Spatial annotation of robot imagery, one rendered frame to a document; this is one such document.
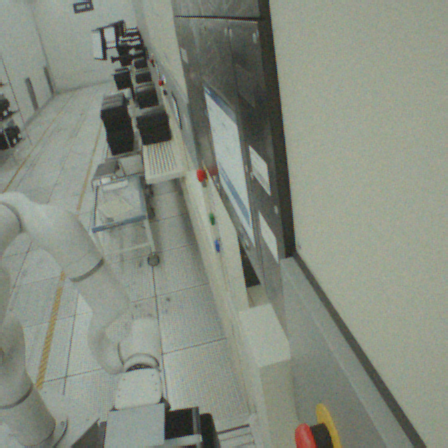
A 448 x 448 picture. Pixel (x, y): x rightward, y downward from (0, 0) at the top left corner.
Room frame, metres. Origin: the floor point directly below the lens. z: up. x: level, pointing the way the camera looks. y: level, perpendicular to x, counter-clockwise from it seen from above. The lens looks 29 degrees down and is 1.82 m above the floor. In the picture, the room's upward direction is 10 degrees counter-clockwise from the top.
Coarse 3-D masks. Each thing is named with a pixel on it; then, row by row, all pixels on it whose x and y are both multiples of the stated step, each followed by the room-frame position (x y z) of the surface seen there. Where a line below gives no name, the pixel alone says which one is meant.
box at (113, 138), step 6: (108, 132) 4.55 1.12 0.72; (114, 132) 4.55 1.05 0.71; (120, 132) 4.55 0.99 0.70; (126, 132) 4.56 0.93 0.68; (108, 138) 4.53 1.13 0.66; (114, 138) 4.54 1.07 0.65; (120, 138) 4.54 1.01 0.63; (126, 138) 4.54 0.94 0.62; (132, 138) 4.73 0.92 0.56; (114, 144) 4.54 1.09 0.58; (120, 144) 4.54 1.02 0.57; (126, 144) 4.55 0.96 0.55; (132, 144) 4.57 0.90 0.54; (114, 150) 4.54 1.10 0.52; (120, 150) 4.54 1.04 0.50; (126, 150) 4.55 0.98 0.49; (132, 150) 4.57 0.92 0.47
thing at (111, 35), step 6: (108, 30) 5.59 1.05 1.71; (114, 30) 5.50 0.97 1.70; (108, 36) 5.59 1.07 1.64; (114, 36) 5.50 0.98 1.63; (108, 42) 5.60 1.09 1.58; (114, 42) 5.50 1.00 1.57; (108, 48) 5.60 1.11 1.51; (114, 48) 5.53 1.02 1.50; (120, 48) 5.63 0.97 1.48; (126, 48) 5.60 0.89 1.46; (132, 48) 5.60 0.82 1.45
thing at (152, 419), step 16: (112, 416) 0.59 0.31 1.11; (128, 416) 0.58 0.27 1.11; (144, 416) 0.57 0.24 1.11; (160, 416) 0.57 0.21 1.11; (176, 416) 0.66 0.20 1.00; (192, 416) 0.66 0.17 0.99; (112, 432) 0.55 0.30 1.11; (128, 432) 0.54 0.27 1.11; (144, 432) 0.54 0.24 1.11; (160, 432) 0.53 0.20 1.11; (176, 432) 0.66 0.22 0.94; (192, 432) 0.66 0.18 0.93
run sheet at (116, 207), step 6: (120, 198) 3.30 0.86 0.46; (108, 204) 3.22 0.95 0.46; (114, 204) 3.20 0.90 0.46; (120, 204) 3.18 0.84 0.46; (126, 204) 3.16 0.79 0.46; (102, 210) 3.12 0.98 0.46; (108, 210) 3.10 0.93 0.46; (114, 210) 3.08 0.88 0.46; (120, 210) 3.06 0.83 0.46; (126, 210) 3.04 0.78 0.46; (108, 216) 2.98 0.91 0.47
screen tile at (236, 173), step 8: (224, 120) 0.66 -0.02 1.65; (224, 128) 0.68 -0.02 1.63; (232, 128) 0.61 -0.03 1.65; (224, 136) 0.69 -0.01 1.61; (232, 136) 0.61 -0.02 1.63; (232, 144) 0.62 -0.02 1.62; (232, 160) 0.65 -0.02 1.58; (240, 160) 0.58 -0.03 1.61; (232, 168) 0.66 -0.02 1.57; (240, 168) 0.59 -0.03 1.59; (232, 176) 0.68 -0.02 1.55; (240, 176) 0.60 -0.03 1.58; (240, 184) 0.61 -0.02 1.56
